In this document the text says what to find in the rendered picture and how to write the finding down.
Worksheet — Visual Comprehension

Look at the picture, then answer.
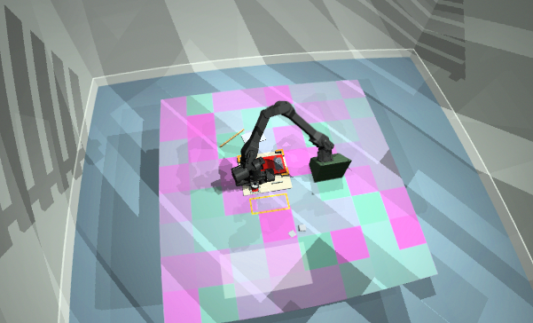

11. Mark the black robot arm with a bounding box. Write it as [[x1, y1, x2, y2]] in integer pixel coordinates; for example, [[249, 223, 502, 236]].
[[231, 101, 334, 183]]

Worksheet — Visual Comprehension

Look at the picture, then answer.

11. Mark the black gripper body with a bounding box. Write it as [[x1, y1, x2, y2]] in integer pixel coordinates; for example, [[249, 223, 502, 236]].
[[235, 168, 275, 186]]

